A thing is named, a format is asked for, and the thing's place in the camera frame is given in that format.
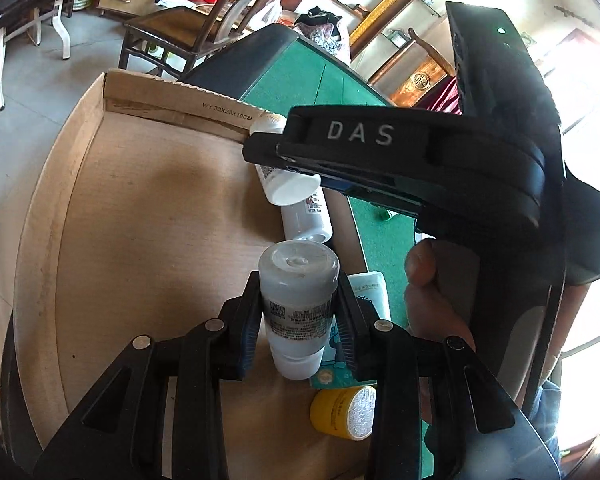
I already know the red cloth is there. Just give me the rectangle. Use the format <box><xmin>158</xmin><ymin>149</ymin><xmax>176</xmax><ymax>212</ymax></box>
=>
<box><xmin>415</xmin><ymin>75</ymin><xmax>463</xmax><ymax>116</ymax></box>

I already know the person's right hand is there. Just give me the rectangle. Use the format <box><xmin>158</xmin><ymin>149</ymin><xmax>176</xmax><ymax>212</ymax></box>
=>
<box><xmin>404</xmin><ymin>237</ymin><xmax>478</xmax><ymax>356</ymax></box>

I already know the white plastic bag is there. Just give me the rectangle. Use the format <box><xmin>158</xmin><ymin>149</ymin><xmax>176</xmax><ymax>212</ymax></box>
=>
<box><xmin>250</xmin><ymin>0</ymin><xmax>285</xmax><ymax>31</ymax></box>

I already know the low wooden cabinet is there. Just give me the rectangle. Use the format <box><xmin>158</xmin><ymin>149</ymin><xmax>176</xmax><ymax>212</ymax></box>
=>
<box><xmin>94</xmin><ymin>0</ymin><xmax>191</xmax><ymax>21</ymax></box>

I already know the carved wooden chair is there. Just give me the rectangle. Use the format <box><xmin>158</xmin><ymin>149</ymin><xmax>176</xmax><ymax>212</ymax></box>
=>
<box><xmin>367</xmin><ymin>27</ymin><xmax>456</xmax><ymax>108</ymax></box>

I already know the blue cartoon tissue packet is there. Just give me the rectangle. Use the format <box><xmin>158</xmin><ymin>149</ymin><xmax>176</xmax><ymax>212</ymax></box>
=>
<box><xmin>310</xmin><ymin>271</ymin><xmax>392</xmax><ymax>391</ymax></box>

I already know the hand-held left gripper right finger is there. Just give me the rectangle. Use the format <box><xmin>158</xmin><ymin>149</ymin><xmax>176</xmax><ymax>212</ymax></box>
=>
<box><xmin>332</xmin><ymin>272</ymin><xmax>563</xmax><ymax>480</ymax></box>

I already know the yellow round jar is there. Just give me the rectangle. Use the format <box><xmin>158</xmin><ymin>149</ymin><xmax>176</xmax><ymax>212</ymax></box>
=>
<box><xmin>309</xmin><ymin>385</ymin><xmax>378</xmax><ymax>442</ymax></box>

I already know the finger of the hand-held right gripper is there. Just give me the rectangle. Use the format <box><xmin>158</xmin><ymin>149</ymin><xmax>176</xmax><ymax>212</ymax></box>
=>
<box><xmin>242</xmin><ymin>141</ymin><xmax>546</xmax><ymax>235</ymax></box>
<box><xmin>277</xmin><ymin>105</ymin><xmax>548</xmax><ymax>183</ymax></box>

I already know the cardboard box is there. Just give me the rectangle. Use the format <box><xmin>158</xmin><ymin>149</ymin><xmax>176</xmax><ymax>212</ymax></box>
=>
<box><xmin>10</xmin><ymin>69</ymin><xmax>396</xmax><ymax>480</ymax></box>

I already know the person's jeans leg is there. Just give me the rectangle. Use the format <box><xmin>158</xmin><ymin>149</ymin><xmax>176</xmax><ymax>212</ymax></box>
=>
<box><xmin>525</xmin><ymin>377</ymin><xmax>566</xmax><ymax>466</ymax></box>

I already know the tall white bottle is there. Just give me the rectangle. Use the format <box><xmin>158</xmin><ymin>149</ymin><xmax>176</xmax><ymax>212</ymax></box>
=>
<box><xmin>280</xmin><ymin>187</ymin><xmax>334</xmax><ymax>243</ymax></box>

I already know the white labelled bottle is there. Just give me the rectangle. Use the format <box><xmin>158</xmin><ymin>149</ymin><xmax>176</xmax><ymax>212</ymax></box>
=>
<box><xmin>258</xmin><ymin>240</ymin><xmax>341</xmax><ymax>380</ymax></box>

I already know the pile of clothes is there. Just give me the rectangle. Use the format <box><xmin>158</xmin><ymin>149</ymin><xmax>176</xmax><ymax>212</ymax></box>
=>
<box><xmin>292</xmin><ymin>6</ymin><xmax>353</xmax><ymax>66</ymax></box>

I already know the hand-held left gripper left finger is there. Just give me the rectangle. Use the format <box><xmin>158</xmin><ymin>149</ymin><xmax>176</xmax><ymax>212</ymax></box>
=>
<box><xmin>32</xmin><ymin>270</ymin><xmax>266</xmax><ymax>480</ymax></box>

